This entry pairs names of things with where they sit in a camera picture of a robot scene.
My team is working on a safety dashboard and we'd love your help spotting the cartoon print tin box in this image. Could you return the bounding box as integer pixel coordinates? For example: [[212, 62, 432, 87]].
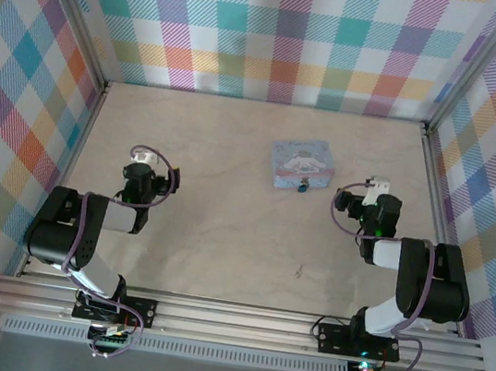
[[265, 134, 341, 198]]

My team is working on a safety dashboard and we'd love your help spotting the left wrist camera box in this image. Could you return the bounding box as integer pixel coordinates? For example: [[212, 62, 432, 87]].
[[131, 149, 162, 169]]

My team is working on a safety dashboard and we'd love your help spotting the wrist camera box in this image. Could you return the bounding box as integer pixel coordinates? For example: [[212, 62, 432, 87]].
[[131, 149, 162, 169], [362, 174, 393, 212]]

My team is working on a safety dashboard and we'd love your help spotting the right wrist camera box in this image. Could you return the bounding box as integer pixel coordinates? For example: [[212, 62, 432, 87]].
[[362, 174, 393, 212]]

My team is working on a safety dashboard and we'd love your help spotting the aluminium table side rail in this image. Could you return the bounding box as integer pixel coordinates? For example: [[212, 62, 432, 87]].
[[393, 125, 494, 338]]

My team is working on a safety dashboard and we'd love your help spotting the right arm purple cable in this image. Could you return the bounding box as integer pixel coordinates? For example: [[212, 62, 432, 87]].
[[305, 174, 447, 371]]

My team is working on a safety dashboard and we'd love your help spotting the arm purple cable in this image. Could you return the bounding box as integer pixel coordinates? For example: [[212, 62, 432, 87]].
[[305, 174, 447, 371], [48, 136, 187, 366]]

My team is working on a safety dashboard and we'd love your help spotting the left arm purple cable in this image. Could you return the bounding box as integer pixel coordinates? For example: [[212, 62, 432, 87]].
[[48, 136, 187, 366]]

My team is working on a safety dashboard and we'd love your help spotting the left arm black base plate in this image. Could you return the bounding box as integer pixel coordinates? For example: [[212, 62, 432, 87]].
[[70, 288, 160, 332]]

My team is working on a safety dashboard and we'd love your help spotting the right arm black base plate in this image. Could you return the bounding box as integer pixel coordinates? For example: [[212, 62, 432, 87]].
[[314, 317, 405, 365]]

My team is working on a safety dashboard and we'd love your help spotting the aluminium mounting rail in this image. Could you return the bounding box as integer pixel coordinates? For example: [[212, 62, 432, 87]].
[[0, 267, 494, 371]]

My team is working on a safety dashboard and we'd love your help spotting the aluminium frame post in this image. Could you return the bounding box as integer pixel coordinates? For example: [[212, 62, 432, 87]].
[[421, 0, 496, 145], [14, 0, 124, 94]]

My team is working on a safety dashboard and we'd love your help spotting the grey slotted cable duct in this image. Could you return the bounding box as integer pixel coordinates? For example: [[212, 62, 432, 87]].
[[0, 308, 355, 371]]

